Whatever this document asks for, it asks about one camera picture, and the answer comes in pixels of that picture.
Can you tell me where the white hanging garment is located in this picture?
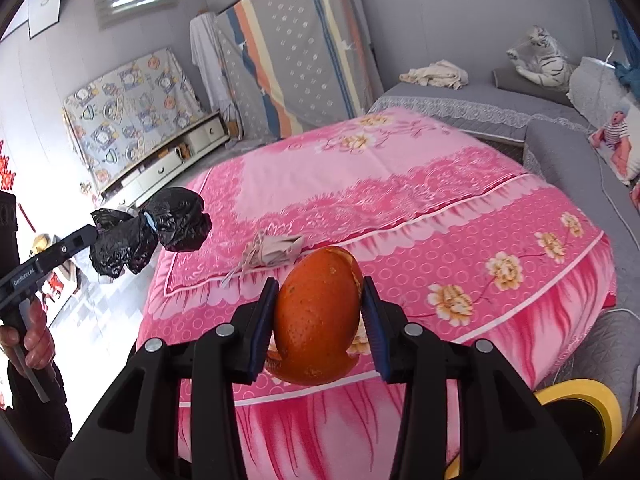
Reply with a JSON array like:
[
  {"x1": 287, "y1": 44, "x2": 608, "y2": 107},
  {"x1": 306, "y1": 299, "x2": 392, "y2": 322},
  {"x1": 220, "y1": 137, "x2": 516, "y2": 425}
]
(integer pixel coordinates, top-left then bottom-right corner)
[{"x1": 189, "y1": 11, "x2": 244, "y2": 139}]

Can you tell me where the black plastic bag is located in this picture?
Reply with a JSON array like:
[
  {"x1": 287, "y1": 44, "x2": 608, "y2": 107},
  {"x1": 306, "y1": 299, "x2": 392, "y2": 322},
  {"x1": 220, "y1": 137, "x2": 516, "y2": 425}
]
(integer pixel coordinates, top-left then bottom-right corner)
[{"x1": 90, "y1": 186, "x2": 213, "y2": 279}]

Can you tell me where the pink floral blanket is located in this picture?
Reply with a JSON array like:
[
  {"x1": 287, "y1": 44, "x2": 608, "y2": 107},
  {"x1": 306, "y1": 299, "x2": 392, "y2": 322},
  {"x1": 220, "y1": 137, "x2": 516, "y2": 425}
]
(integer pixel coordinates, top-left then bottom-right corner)
[{"x1": 137, "y1": 105, "x2": 619, "y2": 480}]

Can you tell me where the white lace pillow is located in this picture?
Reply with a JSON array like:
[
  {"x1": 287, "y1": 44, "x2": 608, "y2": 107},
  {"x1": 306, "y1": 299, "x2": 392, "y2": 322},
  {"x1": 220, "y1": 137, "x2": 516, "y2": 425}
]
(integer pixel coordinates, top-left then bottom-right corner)
[{"x1": 567, "y1": 56, "x2": 637, "y2": 129}]

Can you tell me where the person's left forearm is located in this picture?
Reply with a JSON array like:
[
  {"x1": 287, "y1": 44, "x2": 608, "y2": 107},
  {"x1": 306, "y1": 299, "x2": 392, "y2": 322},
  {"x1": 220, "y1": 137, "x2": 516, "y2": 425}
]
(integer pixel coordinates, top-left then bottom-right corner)
[{"x1": 0, "y1": 362, "x2": 74, "y2": 461}]

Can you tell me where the cream crumpled cloth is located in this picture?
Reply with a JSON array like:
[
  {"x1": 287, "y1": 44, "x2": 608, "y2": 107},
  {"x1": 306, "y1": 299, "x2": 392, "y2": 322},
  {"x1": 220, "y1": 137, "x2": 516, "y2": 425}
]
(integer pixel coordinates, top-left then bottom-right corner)
[{"x1": 398, "y1": 59, "x2": 470, "y2": 90}]

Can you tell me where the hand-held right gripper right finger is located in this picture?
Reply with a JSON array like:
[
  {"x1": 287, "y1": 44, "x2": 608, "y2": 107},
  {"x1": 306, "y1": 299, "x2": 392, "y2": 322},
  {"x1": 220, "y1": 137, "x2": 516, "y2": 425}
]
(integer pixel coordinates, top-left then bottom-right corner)
[{"x1": 361, "y1": 275, "x2": 583, "y2": 480}]

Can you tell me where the white drawer cabinet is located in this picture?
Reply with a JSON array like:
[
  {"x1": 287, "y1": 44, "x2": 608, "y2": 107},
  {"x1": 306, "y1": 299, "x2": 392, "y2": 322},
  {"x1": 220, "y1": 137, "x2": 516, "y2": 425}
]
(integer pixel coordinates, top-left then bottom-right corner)
[{"x1": 97, "y1": 112, "x2": 231, "y2": 212}]

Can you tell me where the baby doll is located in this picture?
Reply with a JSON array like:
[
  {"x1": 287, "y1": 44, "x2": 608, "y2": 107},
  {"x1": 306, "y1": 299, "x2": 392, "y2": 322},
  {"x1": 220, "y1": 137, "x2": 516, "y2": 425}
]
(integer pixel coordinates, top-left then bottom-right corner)
[{"x1": 588, "y1": 104, "x2": 640, "y2": 187}]

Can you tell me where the blue cloth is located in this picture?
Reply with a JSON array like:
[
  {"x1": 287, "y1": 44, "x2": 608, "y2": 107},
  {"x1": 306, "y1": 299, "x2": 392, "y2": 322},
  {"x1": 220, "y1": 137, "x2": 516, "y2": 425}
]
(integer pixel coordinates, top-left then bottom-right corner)
[{"x1": 613, "y1": 60, "x2": 640, "y2": 107}]

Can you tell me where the striped grey mattress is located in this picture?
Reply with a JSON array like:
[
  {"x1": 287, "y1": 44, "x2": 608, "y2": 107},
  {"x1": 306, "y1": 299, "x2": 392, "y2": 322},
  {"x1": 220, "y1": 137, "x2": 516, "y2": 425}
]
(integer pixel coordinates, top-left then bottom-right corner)
[{"x1": 213, "y1": 0, "x2": 385, "y2": 139}]

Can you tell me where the cartoon print cloth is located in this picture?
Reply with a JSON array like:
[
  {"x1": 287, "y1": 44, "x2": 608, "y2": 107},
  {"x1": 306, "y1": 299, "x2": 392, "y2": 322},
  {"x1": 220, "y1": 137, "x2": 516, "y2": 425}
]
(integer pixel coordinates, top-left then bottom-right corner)
[{"x1": 62, "y1": 47, "x2": 206, "y2": 196}]

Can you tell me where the beige cloth with strings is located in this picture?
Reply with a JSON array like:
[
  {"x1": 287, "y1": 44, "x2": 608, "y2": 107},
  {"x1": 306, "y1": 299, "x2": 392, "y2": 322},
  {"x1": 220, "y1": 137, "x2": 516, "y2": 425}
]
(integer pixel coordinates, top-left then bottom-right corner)
[{"x1": 222, "y1": 230, "x2": 305, "y2": 286}]

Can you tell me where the person's left hand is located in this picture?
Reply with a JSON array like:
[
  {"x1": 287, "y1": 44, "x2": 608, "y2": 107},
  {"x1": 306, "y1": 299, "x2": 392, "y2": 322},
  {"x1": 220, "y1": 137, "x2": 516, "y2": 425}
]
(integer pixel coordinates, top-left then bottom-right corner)
[{"x1": 0, "y1": 295, "x2": 57, "y2": 382}]

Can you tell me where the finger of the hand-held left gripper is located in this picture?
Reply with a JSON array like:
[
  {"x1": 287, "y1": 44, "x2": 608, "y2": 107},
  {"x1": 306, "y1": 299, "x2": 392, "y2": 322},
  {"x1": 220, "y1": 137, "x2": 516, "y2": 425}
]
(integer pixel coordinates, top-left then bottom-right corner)
[{"x1": 34, "y1": 224, "x2": 102, "y2": 281}]

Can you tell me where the white plush tiger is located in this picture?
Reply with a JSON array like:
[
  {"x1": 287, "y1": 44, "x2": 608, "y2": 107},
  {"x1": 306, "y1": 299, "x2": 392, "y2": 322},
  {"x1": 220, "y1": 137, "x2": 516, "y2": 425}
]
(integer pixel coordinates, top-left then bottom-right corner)
[{"x1": 506, "y1": 25, "x2": 579, "y2": 92}]

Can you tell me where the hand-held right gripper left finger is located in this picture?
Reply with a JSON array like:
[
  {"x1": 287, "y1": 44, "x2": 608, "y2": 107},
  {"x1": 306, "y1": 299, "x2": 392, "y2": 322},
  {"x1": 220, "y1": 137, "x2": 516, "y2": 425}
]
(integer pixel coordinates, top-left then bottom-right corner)
[{"x1": 54, "y1": 277, "x2": 281, "y2": 480}]

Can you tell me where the red wall decoration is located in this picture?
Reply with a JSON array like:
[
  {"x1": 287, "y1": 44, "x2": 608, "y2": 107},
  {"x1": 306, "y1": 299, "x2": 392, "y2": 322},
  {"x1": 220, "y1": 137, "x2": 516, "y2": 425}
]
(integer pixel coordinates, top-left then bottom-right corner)
[{"x1": 0, "y1": 140, "x2": 19, "y2": 192}]

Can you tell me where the grey cushion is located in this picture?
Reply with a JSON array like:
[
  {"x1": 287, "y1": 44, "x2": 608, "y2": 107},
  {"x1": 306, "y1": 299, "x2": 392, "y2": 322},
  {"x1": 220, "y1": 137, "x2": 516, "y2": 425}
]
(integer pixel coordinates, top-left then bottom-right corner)
[{"x1": 492, "y1": 67, "x2": 574, "y2": 107}]

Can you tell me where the orange peel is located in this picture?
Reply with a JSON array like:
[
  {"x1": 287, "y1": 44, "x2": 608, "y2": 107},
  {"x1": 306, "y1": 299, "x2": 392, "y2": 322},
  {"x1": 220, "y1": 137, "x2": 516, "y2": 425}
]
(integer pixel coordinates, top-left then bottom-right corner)
[{"x1": 264, "y1": 246, "x2": 366, "y2": 386}]

